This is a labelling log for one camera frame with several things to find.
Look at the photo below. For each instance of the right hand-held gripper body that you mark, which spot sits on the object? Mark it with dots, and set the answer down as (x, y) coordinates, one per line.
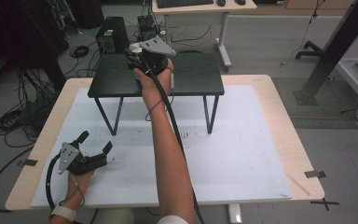
(155, 60)

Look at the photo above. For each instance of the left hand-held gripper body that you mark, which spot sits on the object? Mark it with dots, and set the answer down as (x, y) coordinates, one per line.
(84, 163)

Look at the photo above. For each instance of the black raised shelf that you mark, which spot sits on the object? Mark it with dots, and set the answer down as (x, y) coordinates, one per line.
(195, 74)

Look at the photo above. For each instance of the person's left hand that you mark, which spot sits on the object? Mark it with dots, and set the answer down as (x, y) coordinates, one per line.
(77, 186)

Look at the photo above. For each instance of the person's right hand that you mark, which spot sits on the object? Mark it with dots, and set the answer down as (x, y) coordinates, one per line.
(154, 88)

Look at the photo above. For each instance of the black computer tower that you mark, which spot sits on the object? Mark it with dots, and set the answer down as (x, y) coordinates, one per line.
(113, 35)

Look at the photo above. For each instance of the white band wristwatch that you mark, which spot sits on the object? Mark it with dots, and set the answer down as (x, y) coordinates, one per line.
(62, 213)

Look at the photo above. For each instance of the black tape piece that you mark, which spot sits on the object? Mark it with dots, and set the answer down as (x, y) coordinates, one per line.
(29, 162)
(314, 174)

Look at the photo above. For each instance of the black keyboard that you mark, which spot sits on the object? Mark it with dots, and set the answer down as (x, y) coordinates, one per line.
(185, 2)

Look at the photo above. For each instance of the light wooden desk white legs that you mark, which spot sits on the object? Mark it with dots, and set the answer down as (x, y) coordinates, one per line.
(205, 7)

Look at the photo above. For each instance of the black computer mouse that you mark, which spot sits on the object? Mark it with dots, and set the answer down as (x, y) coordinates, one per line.
(240, 2)
(221, 2)

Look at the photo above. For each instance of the white sleeve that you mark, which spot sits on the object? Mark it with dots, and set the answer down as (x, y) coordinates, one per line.
(171, 220)

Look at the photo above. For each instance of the white board mat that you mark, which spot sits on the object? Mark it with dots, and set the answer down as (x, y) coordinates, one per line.
(236, 168)

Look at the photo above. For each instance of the white table leg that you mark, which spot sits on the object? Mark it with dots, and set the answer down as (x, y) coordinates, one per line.
(234, 214)

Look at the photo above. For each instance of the black stand foot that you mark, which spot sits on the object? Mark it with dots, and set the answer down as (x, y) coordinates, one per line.
(309, 49)

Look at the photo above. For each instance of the grey floor mat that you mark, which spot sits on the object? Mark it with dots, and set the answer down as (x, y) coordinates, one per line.
(323, 115)

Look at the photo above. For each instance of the black metal stand beam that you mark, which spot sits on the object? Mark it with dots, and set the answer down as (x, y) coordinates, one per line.
(335, 46)

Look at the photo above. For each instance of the white wheeled cart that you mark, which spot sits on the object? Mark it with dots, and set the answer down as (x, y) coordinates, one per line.
(355, 74)

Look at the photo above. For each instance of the black tape cross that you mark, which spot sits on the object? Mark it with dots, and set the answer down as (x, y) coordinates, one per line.
(324, 203)

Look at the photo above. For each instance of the open frame computer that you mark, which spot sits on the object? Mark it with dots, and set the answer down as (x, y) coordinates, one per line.
(147, 26)

